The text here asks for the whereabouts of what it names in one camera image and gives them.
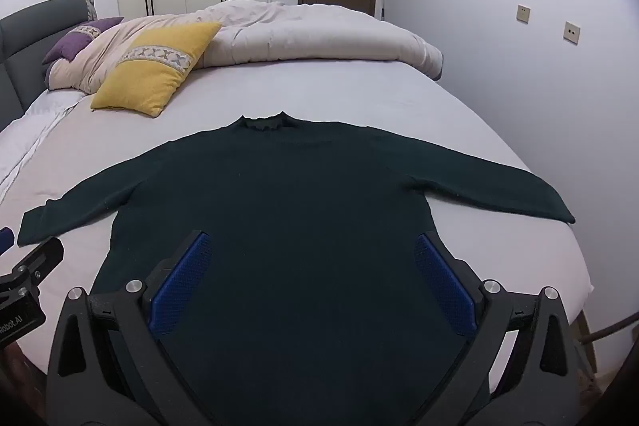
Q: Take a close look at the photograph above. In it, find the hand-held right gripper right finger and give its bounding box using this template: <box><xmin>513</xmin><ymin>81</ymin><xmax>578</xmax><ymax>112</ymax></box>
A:
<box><xmin>414</xmin><ymin>231</ymin><xmax>606</xmax><ymax>426</ymax></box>

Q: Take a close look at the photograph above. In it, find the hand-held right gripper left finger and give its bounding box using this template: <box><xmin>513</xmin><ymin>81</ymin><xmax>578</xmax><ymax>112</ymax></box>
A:
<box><xmin>45</xmin><ymin>229</ymin><xmax>214</xmax><ymax>426</ymax></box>

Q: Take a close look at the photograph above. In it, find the white pillow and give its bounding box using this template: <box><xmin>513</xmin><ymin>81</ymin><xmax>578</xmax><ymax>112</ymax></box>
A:
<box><xmin>0</xmin><ymin>89</ymin><xmax>87</xmax><ymax>203</ymax></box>

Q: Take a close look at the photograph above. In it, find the grey padded headboard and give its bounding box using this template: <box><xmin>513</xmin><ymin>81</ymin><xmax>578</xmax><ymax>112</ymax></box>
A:
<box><xmin>0</xmin><ymin>0</ymin><xmax>97</xmax><ymax>133</ymax></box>

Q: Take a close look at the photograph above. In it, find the bed with white sheet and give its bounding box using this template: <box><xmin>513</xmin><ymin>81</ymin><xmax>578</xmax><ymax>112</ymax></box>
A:
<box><xmin>0</xmin><ymin>57</ymin><xmax>596</xmax><ymax>407</ymax></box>

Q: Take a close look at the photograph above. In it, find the beige duvet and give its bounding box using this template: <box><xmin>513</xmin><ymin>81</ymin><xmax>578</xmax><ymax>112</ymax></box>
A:
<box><xmin>45</xmin><ymin>0</ymin><xmax>444</xmax><ymax>95</ymax></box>

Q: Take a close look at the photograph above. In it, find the grey hose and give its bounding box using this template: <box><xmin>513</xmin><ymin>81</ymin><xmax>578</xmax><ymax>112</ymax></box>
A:
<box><xmin>586</xmin><ymin>307</ymin><xmax>639</xmax><ymax>343</ymax></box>

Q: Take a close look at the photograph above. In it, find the purple pillow with patterned band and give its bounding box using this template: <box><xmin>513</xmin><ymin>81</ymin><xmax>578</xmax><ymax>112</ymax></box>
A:
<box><xmin>42</xmin><ymin>17</ymin><xmax>125</xmax><ymax>65</ymax></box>

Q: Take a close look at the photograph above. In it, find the yellow pillow with patterned band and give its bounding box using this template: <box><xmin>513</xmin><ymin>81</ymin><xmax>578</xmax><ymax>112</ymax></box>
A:
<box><xmin>91</xmin><ymin>22</ymin><xmax>222</xmax><ymax>118</ymax></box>

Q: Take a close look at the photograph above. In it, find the dark green sweater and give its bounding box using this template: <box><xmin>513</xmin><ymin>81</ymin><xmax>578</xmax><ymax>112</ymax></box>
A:
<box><xmin>17</xmin><ymin>111</ymin><xmax>576</xmax><ymax>426</ymax></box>

